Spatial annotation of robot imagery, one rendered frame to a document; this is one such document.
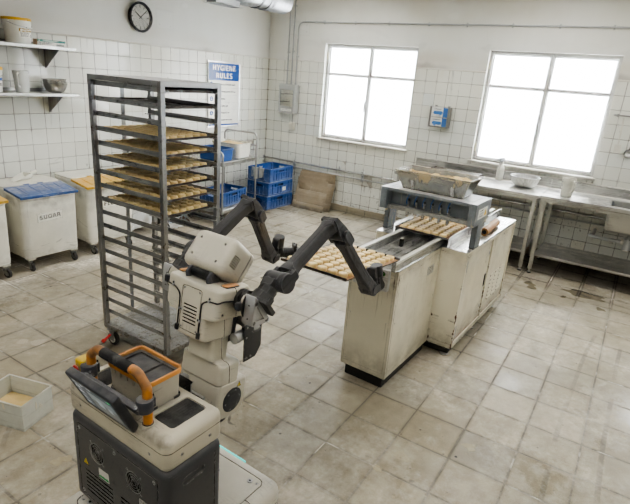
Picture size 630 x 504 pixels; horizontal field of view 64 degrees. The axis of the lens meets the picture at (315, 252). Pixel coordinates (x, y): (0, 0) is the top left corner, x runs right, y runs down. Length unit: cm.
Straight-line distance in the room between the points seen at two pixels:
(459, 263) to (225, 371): 211
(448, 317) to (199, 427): 242
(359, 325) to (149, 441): 188
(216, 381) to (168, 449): 41
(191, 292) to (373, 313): 159
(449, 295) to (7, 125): 432
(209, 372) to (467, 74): 550
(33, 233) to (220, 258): 355
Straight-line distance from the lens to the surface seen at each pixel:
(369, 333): 331
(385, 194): 378
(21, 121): 578
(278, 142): 819
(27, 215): 518
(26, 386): 342
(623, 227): 605
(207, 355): 201
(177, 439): 174
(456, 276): 369
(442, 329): 387
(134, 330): 376
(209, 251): 190
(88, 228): 558
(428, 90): 699
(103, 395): 172
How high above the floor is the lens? 191
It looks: 19 degrees down
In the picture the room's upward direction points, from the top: 5 degrees clockwise
